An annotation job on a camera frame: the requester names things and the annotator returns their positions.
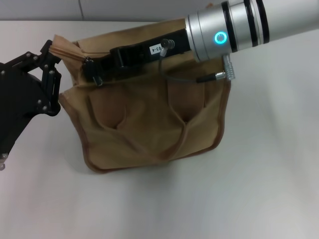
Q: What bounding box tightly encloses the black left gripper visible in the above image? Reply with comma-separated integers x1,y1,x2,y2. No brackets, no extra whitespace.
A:
0,39,63,155

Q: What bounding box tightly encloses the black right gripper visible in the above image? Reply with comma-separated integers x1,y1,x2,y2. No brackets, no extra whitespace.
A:
82,28,194,84

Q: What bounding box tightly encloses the khaki fabric food bag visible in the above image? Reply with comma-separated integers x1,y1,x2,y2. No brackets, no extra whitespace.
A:
48,2,233,174

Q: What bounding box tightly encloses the right gripper cable with connector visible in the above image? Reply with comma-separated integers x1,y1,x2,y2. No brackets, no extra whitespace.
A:
158,38,236,84

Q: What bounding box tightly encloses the gripper cable with connector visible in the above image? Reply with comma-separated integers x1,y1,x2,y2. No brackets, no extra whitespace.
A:
0,153,9,171
158,38,236,84

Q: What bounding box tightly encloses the left gripper cable with connector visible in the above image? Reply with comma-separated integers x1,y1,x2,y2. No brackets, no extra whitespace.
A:
0,153,9,171

